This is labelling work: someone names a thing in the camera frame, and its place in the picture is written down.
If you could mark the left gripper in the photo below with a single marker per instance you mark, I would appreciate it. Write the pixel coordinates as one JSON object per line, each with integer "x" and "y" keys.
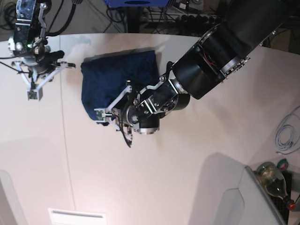
{"x": 128, "y": 114}

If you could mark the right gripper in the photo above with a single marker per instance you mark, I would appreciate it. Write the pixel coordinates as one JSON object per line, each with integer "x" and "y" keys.
{"x": 40, "y": 67}

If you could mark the dark blue t-shirt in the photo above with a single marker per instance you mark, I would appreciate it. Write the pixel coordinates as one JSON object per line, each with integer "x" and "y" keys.
{"x": 104, "y": 78}

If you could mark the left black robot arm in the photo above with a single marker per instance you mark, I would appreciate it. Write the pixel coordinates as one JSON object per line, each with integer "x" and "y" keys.
{"x": 221, "y": 51}

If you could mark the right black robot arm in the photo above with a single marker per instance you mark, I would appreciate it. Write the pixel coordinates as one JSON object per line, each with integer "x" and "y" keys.
{"x": 29, "y": 44}

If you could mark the blue box with slot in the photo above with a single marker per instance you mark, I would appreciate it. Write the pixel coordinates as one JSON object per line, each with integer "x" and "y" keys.
{"x": 137, "y": 3}

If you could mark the black power strip red light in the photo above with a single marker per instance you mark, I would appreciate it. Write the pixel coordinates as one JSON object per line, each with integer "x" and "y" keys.
{"x": 198, "y": 19}

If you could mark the clear plastic bottle red cap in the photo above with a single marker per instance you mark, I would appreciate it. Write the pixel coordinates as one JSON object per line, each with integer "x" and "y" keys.
{"x": 274, "y": 183}

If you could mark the green tape roll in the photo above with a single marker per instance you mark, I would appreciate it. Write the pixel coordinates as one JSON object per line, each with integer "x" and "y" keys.
{"x": 283, "y": 164}

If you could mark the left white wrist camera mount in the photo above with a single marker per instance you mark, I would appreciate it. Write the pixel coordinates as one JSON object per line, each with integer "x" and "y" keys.
{"x": 116, "y": 117}

